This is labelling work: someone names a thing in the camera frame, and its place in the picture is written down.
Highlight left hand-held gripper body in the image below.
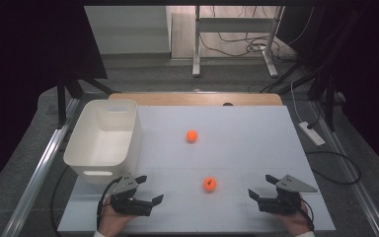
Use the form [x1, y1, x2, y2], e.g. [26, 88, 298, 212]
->
[110, 173, 154, 217]

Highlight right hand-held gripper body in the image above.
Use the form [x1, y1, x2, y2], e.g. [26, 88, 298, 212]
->
[257, 174, 319, 216]

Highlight white plastic bin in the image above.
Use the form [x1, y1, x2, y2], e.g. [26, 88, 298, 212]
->
[62, 99, 143, 185]

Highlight person's left hand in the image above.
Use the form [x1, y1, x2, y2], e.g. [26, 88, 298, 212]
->
[97, 197, 136, 237]

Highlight person's right hand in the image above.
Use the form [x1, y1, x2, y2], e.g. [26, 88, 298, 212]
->
[270, 197, 314, 237]

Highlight orange ball with black mark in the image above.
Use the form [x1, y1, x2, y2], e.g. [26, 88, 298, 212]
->
[202, 177, 217, 193]

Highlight white board sheet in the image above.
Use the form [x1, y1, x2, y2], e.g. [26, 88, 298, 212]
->
[57, 105, 337, 233]

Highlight white power strip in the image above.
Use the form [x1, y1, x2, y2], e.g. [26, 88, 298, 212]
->
[298, 120, 327, 147]

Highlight black stand legs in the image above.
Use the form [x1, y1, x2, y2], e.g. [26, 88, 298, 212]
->
[305, 70, 340, 132]
[55, 69, 121, 129]

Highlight dark curtain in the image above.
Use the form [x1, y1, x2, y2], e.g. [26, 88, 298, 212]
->
[277, 0, 379, 183]
[0, 0, 109, 200]

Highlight left hand-held gripper cable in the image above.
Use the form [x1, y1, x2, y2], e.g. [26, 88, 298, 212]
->
[96, 177, 123, 230]

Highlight hand-held gripper cable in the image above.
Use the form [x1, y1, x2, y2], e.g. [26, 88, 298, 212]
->
[297, 197, 316, 232]
[96, 177, 123, 230]

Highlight right hand-held gripper cable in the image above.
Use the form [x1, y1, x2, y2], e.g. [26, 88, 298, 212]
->
[297, 197, 316, 232]

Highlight aluminium floor rail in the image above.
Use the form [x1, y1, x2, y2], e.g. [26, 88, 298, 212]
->
[310, 100, 379, 237]
[1, 98, 81, 237]

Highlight thin white cable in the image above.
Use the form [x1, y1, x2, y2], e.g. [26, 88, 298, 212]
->
[289, 80, 306, 123]

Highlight black looped floor cable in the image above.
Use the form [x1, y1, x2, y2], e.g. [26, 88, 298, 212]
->
[305, 150, 363, 186]

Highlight thick black floor cables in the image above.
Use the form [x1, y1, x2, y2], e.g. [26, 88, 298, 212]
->
[259, 61, 321, 95]

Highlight tangle of floor cables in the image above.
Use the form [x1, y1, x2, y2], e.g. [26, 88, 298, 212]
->
[199, 5, 316, 62]

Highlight white metal desk frame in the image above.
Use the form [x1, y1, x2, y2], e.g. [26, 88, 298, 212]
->
[191, 5, 286, 79]

